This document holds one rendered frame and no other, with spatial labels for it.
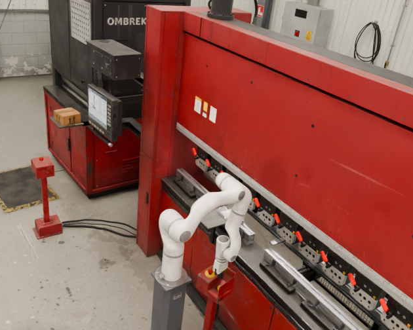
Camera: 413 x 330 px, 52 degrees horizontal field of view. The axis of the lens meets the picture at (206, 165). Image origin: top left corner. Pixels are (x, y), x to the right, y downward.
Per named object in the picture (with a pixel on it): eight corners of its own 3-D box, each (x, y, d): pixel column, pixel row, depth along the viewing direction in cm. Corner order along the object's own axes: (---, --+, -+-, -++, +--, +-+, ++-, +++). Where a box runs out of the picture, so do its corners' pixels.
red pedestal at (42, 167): (32, 228, 433) (25, 156, 395) (57, 222, 447) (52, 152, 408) (37, 239, 419) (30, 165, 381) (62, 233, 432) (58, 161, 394)
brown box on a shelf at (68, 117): (48, 118, 442) (48, 107, 436) (73, 114, 456) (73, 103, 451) (59, 128, 421) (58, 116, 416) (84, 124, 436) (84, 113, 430)
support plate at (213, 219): (194, 215, 312) (195, 215, 311) (223, 207, 326) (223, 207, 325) (208, 229, 299) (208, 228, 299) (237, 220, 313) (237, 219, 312)
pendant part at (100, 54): (86, 133, 390) (84, 39, 351) (111, 129, 405) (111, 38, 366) (112, 156, 357) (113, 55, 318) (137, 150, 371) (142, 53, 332)
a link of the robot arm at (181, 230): (166, 234, 241) (180, 250, 230) (158, 220, 234) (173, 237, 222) (235, 184, 254) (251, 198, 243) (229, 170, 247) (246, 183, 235)
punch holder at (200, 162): (195, 164, 345) (196, 145, 338) (204, 162, 350) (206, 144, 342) (204, 172, 334) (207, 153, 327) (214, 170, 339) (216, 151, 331)
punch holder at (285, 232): (275, 232, 274) (280, 211, 266) (285, 228, 278) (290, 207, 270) (292, 245, 263) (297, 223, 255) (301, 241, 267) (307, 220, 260)
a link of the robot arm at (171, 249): (169, 260, 236) (172, 225, 225) (154, 241, 250) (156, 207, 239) (187, 254, 243) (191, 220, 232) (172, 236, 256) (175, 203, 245)
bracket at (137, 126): (107, 126, 400) (107, 119, 397) (132, 123, 413) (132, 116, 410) (124, 143, 371) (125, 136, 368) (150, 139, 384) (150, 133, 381)
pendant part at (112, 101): (87, 122, 377) (86, 84, 361) (99, 120, 384) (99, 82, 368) (111, 142, 348) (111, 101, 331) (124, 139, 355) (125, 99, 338)
